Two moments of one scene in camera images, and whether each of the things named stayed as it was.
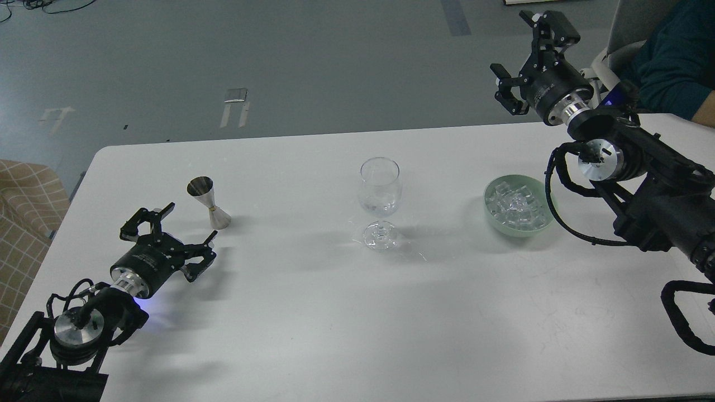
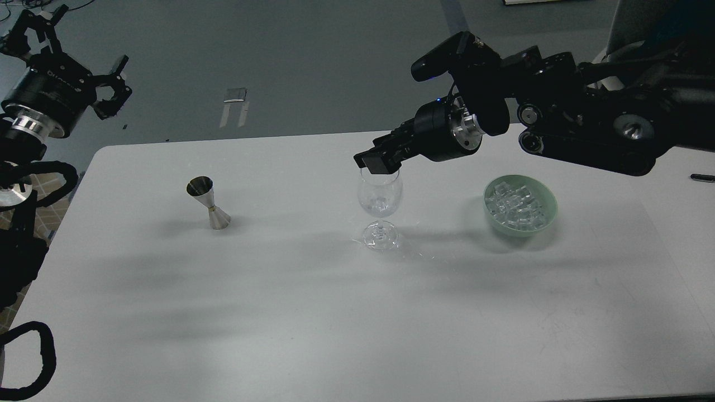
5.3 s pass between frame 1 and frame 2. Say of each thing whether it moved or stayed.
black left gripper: moved
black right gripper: moved
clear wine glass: stayed
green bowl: stayed
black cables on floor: stayed
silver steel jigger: stayed
